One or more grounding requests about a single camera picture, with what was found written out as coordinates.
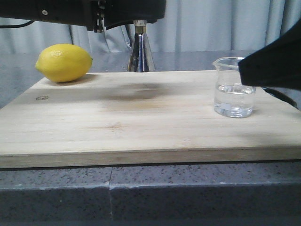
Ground yellow lemon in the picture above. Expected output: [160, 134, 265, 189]
[35, 44, 93, 82]

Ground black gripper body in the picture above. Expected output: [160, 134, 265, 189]
[0, 0, 166, 32]

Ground steel double jigger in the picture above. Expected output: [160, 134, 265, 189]
[127, 20, 155, 73]

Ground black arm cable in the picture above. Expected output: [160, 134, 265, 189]
[0, 19, 35, 29]

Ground light wooden cutting board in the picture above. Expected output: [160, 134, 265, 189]
[0, 71, 301, 168]

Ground glass beaker with clear liquid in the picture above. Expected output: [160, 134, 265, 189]
[213, 56, 256, 118]

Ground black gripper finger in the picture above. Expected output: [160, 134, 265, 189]
[238, 20, 301, 90]

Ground grey curtain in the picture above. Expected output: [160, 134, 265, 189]
[0, 0, 301, 54]

